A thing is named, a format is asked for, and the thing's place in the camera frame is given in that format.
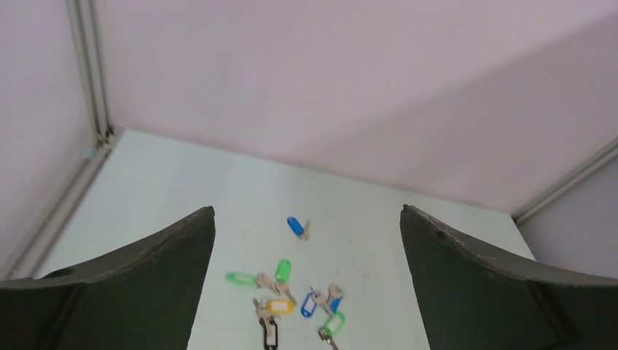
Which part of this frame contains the blue tag key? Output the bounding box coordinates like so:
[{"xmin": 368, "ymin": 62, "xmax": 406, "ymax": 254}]
[
  {"xmin": 286, "ymin": 217, "xmax": 311, "ymax": 241},
  {"xmin": 326, "ymin": 284, "xmax": 345, "ymax": 314},
  {"xmin": 300, "ymin": 289, "xmax": 332, "ymax": 319}
]

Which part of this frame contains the green outlined tag key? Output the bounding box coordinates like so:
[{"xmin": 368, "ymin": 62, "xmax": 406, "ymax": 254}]
[{"xmin": 318, "ymin": 311, "xmax": 346, "ymax": 350}]

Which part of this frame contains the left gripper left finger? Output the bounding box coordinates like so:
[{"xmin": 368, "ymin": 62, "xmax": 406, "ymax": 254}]
[{"xmin": 1, "ymin": 206, "xmax": 216, "ymax": 349}]

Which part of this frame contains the aluminium corner post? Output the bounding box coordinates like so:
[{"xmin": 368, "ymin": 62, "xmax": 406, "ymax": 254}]
[
  {"xmin": 1, "ymin": 1, "xmax": 114, "ymax": 279},
  {"xmin": 512, "ymin": 138, "xmax": 617, "ymax": 227}
]

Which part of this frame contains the right aluminium corner post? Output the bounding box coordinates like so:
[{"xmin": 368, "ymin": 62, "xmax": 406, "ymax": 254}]
[{"xmin": 512, "ymin": 138, "xmax": 617, "ymax": 227}]

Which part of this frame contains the left aluminium corner post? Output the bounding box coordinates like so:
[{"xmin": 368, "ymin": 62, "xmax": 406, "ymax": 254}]
[{"xmin": 1, "ymin": 1, "xmax": 114, "ymax": 279}]

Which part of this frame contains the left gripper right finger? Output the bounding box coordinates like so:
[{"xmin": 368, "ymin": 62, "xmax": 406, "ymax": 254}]
[{"xmin": 400, "ymin": 205, "xmax": 617, "ymax": 349}]

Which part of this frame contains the green tag key loose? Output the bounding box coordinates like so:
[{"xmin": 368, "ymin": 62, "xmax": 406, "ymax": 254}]
[{"xmin": 275, "ymin": 259, "xmax": 297, "ymax": 305}]

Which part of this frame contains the black tag key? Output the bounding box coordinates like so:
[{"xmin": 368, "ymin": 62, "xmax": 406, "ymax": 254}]
[{"xmin": 259, "ymin": 316, "xmax": 278, "ymax": 350}]

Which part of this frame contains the yellow tag key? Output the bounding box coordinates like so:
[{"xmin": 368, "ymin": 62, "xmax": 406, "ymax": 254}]
[{"xmin": 252, "ymin": 298, "xmax": 296, "ymax": 319}]

